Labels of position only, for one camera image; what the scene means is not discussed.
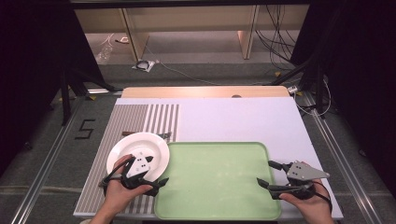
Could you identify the light green tray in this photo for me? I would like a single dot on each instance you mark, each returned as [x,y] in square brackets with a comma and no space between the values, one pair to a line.
[214,180]

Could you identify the light wooden desk frame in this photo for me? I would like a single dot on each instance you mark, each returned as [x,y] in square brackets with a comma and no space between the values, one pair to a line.
[137,37]

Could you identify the black metal stand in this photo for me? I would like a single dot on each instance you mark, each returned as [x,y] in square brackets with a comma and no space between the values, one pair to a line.
[317,90]
[65,99]

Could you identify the clear plastic bag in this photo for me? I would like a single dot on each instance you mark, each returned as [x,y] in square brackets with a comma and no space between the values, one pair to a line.
[104,51]

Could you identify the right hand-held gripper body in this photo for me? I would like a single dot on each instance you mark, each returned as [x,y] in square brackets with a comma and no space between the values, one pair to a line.
[303,171]

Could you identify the grey striped placemat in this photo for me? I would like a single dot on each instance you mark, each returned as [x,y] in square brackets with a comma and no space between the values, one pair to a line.
[130,118]

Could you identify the black curtain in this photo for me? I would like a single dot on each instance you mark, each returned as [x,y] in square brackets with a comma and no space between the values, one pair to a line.
[34,68]
[361,77]

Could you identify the light wooden table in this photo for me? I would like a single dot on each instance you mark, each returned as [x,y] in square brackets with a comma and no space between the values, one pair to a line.
[193,92]

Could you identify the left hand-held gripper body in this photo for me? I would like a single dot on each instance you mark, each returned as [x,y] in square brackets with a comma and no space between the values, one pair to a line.
[138,165]

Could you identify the white round plate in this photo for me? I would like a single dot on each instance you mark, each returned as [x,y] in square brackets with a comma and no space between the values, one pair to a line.
[137,144]

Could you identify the aluminium floor rail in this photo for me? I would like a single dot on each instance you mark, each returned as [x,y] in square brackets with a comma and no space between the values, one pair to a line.
[43,168]
[345,168]

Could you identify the person's left hand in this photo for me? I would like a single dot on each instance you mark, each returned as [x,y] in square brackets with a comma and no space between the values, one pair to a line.
[115,194]

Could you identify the person's right hand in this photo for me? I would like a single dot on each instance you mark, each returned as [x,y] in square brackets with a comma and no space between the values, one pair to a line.
[314,208]

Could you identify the white table board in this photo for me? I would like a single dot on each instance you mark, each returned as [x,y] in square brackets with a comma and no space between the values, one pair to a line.
[236,121]

